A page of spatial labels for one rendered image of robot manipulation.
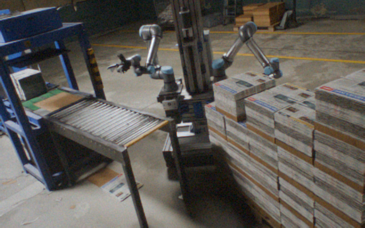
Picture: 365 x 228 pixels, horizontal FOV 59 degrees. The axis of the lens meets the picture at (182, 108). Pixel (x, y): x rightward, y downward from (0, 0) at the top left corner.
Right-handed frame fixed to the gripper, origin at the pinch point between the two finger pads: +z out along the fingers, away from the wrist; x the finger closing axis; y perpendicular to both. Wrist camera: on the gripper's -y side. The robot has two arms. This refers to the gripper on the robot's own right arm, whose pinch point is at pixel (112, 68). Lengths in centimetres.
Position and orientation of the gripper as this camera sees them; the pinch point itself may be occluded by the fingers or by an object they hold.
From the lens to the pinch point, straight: 280.8
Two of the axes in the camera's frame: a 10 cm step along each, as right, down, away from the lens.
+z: -5.3, 4.4, -7.3
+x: -8.5, -1.9, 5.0
